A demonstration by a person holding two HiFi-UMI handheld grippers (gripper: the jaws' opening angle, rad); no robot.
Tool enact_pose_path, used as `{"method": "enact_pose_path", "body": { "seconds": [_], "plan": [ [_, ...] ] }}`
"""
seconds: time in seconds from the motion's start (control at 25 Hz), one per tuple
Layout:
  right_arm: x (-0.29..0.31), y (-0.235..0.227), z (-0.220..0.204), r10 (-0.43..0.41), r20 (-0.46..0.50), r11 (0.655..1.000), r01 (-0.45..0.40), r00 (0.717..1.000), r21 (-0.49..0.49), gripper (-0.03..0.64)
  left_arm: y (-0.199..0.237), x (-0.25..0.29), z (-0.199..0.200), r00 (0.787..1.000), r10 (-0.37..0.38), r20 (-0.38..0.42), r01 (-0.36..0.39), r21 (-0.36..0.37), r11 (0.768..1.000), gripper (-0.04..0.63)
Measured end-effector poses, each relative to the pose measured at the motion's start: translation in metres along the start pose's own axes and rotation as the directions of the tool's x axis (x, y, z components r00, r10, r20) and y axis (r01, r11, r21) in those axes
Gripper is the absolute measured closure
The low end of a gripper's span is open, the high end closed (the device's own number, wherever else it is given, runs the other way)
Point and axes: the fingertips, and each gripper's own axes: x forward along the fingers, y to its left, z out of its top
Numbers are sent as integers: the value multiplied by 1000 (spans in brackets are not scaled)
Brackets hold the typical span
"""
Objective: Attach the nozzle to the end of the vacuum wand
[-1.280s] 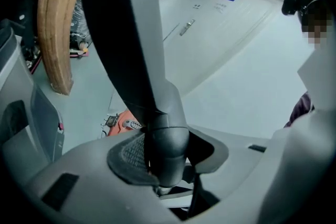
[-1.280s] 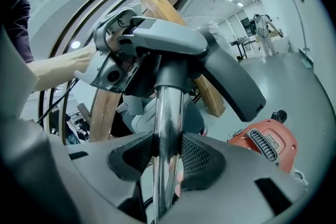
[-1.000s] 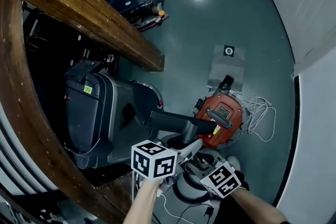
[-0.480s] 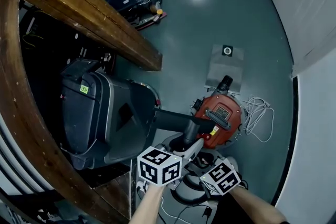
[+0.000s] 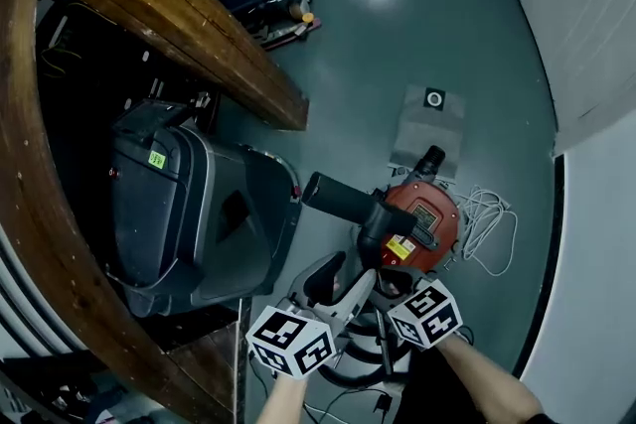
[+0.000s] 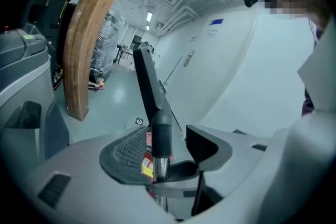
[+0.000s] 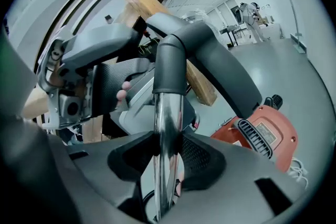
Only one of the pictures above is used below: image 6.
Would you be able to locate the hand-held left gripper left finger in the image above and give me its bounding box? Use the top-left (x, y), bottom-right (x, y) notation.
top-left (26, 125), bottom-right (177, 224)

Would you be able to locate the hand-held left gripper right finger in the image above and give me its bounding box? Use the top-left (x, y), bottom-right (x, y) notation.
top-left (185, 124), bottom-right (287, 200)

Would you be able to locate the small metal piece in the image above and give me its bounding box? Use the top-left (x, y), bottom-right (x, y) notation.
top-left (153, 155), bottom-right (172, 184)

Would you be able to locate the pink pallet trolley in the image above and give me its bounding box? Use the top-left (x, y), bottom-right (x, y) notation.
top-left (87, 77), bottom-right (106, 92)

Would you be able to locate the grey floor scrubber machine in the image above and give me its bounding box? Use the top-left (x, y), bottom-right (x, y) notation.
top-left (0, 0), bottom-right (74, 164)

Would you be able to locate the black table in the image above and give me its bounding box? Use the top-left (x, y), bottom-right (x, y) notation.
top-left (115, 42), bottom-right (135, 65)

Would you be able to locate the plastic wrapped pallet load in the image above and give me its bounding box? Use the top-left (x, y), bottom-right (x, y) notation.
top-left (90, 8), bottom-right (127, 82)

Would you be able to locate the light wooden stair beam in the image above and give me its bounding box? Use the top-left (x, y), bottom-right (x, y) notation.
top-left (62, 0), bottom-right (156, 122)

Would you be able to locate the long-handled floor squeegee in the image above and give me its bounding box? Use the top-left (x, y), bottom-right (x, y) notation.
top-left (159, 56), bottom-right (183, 88)

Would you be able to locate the metal door handle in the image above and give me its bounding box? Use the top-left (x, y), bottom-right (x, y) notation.
top-left (183, 50), bottom-right (196, 67)

